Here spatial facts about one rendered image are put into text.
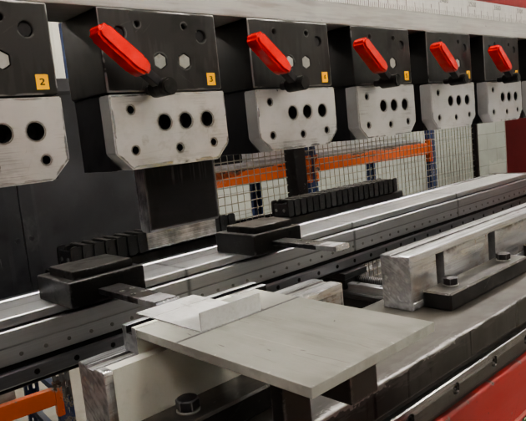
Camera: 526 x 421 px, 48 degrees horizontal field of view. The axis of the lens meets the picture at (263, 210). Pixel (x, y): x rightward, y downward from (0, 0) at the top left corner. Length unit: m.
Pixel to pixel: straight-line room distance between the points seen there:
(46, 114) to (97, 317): 0.43
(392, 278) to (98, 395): 0.57
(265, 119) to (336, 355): 0.33
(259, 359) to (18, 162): 0.28
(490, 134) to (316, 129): 8.16
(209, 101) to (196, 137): 0.05
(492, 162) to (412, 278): 7.96
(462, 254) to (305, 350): 0.67
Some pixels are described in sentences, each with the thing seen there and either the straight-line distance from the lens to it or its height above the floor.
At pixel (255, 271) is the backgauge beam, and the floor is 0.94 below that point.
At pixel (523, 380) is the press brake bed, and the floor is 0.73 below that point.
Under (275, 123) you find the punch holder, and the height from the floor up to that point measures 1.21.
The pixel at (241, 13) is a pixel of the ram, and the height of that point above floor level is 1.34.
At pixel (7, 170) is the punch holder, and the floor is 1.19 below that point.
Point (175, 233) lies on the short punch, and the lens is 0.72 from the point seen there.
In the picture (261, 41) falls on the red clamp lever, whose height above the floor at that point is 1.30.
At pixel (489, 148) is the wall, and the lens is 8.92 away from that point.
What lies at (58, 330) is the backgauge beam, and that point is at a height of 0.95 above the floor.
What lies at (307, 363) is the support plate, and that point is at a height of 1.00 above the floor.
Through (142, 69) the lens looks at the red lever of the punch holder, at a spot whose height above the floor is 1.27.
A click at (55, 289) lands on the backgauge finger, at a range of 0.90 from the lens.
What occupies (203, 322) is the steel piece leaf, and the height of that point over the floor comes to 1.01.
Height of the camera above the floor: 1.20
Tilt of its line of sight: 7 degrees down
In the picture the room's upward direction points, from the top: 6 degrees counter-clockwise
